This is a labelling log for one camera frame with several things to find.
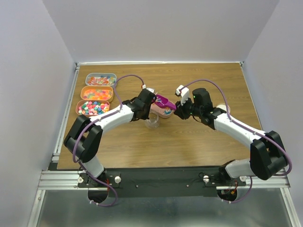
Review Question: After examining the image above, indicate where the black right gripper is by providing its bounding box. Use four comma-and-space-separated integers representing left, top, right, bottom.
173, 95, 202, 120

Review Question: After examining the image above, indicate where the magenta plastic scoop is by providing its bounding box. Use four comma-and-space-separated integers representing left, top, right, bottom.
155, 94, 177, 111

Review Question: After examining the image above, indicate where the clear plastic jar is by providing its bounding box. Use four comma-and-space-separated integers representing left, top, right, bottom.
144, 112, 160, 129

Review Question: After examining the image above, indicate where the pink tray of lollipops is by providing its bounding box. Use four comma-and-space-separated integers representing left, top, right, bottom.
151, 104, 174, 119

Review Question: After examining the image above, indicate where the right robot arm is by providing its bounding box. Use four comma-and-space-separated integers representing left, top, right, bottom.
174, 85, 290, 185

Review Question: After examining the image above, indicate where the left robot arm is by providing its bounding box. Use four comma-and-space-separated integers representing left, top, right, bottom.
63, 88, 156, 187

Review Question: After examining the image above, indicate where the pink tray of wrapped candies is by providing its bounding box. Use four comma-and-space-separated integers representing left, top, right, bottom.
75, 100, 110, 117

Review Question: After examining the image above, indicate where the white jar lid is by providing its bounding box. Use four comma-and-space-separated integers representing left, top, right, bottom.
216, 103, 231, 113

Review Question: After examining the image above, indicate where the grey tray of candy sticks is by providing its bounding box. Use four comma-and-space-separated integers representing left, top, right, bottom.
85, 73, 117, 87

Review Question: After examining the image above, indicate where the orange tray of gummies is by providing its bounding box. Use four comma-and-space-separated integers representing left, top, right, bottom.
80, 86, 114, 102

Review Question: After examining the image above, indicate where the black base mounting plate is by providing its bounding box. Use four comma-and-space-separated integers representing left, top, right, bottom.
78, 166, 247, 198

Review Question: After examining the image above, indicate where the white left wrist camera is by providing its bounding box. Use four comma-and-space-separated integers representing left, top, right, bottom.
142, 84, 157, 95

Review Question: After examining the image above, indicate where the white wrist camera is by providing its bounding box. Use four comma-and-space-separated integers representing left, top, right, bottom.
175, 85, 189, 105
142, 84, 157, 95

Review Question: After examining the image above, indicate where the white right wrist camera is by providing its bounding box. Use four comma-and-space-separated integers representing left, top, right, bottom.
175, 85, 189, 105

